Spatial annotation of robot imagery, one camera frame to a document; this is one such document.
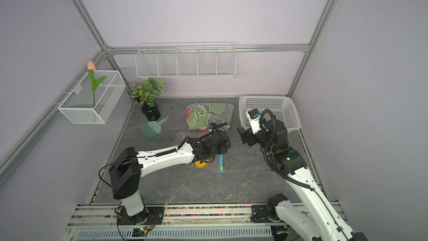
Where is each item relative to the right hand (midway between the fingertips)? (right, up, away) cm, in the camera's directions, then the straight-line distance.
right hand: (247, 122), depth 71 cm
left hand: (-9, -13, +11) cm, 19 cm away
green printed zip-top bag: (-24, +2, +28) cm, 37 cm away
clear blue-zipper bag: (-14, -19, +6) cm, 24 cm away
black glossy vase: (-55, +3, +33) cm, 64 cm away
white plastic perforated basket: (+29, +7, +39) cm, 50 cm away
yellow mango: (-23, -22, +13) cm, 35 cm away
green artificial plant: (-51, +16, +16) cm, 56 cm away
